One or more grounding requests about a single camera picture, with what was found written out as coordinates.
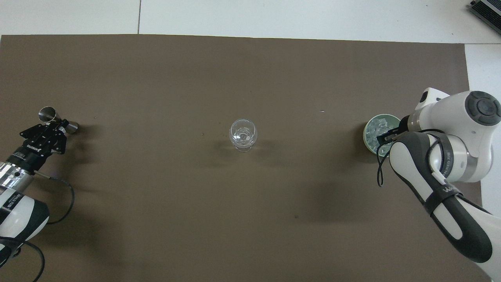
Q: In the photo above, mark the steel double jigger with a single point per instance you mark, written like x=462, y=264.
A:
x=47, y=114

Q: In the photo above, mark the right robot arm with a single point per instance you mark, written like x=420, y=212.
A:
x=450, y=156

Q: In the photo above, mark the green cup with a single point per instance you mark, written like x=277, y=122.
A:
x=366, y=135

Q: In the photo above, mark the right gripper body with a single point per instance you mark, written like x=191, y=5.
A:
x=403, y=122

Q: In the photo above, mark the grey metal device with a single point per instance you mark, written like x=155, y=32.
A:
x=489, y=9

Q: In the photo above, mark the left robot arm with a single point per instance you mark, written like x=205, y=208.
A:
x=19, y=213

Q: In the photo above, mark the clear ice cubes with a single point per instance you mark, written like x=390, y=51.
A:
x=376, y=131

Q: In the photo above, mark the clear wine glass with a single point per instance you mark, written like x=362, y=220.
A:
x=243, y=135

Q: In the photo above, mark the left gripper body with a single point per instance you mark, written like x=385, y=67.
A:
x=30, y=150

